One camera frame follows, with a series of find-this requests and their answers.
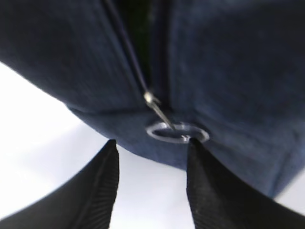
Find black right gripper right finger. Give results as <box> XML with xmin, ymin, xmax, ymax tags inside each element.
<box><xmin>186</xmin><ymin>138</ymin><xmax>305</xmax><ymax>229</ymax></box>

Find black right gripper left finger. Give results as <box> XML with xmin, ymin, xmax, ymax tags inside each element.
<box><xmin>0</xmin><ymin>140</ymin><xmax>119</xmax><ymax>229</ymax></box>

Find dark blue lunch bag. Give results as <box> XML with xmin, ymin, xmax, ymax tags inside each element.
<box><xmin>0</xmin><ymin>0</ymin><xmax>305</xmax><ymax>197</ymax></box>

